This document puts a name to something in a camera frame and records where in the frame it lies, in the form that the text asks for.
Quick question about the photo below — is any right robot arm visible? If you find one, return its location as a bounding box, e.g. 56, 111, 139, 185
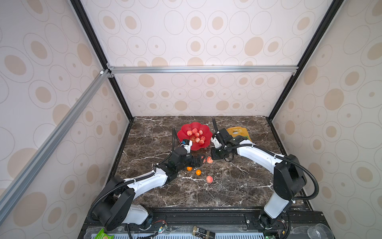
211, 119, 319, 230

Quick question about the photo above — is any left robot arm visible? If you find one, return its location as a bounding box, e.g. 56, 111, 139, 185
87, 139, 207, 231

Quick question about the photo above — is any red flower-shaped fruit bowl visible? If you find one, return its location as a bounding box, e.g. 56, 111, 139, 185
177, 122, 212, 151

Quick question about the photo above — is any yellow green snack bag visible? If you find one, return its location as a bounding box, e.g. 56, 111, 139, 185
227, 126, 252, 141

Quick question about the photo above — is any black battery with gold label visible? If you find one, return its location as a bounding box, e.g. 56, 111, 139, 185
192, 226, 215, 239

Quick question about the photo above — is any green packet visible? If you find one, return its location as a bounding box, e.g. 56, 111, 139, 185
94, 229, 114, 239

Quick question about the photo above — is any clear plastic cup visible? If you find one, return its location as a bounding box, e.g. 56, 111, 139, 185
307, 224, 334, 239

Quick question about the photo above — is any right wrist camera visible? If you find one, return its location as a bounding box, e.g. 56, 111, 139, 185
211, 128, 233, 149

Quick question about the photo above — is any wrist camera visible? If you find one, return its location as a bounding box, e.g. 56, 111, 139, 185
211, 128, 233, 149
181, 139, 193, 154

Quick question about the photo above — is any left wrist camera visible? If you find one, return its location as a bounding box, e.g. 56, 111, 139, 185
181, 139, 193, 154

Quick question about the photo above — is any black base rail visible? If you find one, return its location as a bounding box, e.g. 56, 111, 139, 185
78, 208, 335, 239

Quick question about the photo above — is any horizontal aluminium rail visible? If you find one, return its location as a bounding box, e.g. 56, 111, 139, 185
109, 65, 298, 74

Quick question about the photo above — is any right black corner post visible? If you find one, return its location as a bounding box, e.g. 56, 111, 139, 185
268, 0, 345, 121

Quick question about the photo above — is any black corner post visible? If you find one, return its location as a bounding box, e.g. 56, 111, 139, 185
268, 0, 345, 121
70, 0, 134, 121

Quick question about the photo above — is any left diagonal aluminium rail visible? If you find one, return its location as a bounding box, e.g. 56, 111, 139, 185
1, 69, 111, 224

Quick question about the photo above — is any left black corner post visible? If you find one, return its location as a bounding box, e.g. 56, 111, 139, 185
70, 0, 134, 121

